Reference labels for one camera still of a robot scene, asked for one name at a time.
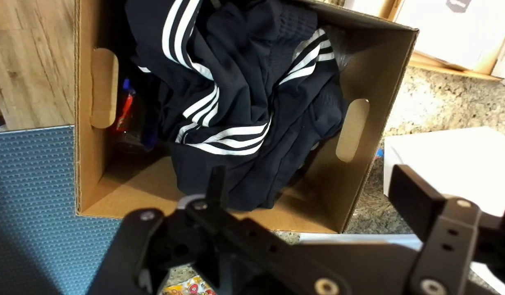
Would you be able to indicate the white paper sheet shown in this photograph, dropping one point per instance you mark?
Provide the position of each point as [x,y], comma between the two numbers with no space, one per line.
[454,153]

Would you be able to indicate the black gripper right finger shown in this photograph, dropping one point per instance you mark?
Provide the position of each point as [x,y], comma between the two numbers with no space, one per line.
[449,240]

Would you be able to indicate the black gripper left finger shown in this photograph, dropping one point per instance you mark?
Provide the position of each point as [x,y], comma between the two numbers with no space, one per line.
[154,246]

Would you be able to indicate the navy jacket white stripes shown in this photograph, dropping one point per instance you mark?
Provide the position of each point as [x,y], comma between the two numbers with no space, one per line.
[246,83]

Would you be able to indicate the red pen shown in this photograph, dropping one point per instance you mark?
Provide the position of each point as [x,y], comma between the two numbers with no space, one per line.
[124,109]

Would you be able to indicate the white cardboard storage box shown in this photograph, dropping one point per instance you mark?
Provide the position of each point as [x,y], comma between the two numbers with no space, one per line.
[367,66]

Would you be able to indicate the blue textured mat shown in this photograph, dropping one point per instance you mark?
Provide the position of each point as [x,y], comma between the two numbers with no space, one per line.
[28,219]

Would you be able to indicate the white panel wooden frame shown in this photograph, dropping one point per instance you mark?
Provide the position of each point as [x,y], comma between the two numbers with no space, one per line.
[459,33]

